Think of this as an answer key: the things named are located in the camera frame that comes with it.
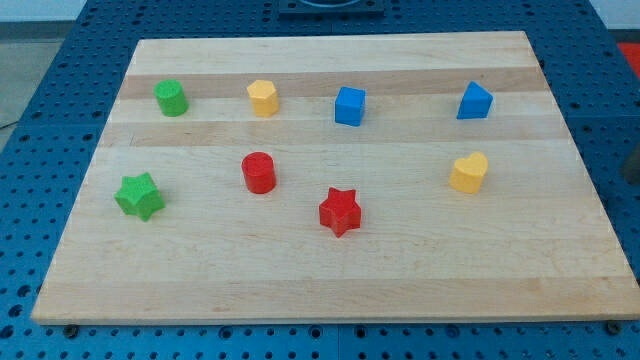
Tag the green cylinder block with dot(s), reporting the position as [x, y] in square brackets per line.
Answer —
[170, 97]

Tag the blue triangle block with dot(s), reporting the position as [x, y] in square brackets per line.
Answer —
[476, 102]

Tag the wooden board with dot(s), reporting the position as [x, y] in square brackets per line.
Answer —
[534, 244]

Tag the red cylinder block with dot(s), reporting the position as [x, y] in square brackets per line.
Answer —
[259, 172]

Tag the yellow heart block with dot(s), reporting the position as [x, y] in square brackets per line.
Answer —
[468, 173]

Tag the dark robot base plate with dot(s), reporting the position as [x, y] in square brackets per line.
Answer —
[329, 7]

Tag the green star block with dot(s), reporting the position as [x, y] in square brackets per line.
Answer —
[139, 196]

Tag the yellow hexagon block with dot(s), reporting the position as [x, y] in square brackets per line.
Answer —
[263, 96]

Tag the blue cube block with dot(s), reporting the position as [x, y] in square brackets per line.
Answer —
[349, 106]

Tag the red star block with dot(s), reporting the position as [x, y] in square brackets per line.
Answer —
[340, 211]

